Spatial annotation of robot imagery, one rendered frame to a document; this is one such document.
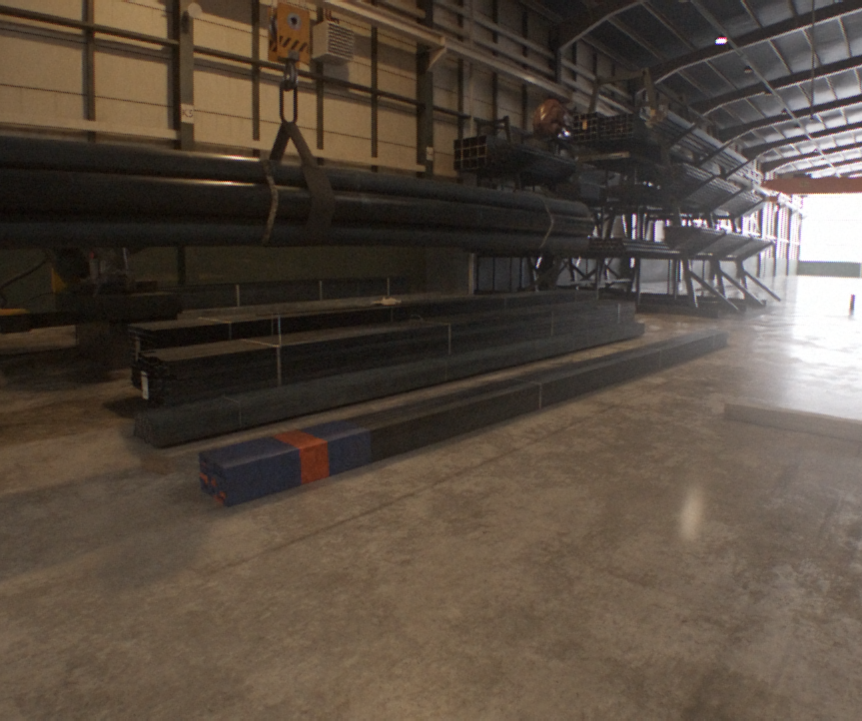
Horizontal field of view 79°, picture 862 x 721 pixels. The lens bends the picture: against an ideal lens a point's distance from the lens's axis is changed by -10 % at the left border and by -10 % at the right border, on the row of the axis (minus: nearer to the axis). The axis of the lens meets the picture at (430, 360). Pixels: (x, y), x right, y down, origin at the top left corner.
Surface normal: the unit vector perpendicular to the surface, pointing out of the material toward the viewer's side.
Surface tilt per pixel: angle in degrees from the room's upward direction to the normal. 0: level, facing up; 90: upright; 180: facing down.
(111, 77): 90
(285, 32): 90
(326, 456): 90
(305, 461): 90
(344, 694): 0
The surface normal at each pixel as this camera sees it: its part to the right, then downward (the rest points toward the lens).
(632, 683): 0.00, -0.98
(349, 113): 0.73, 0.12
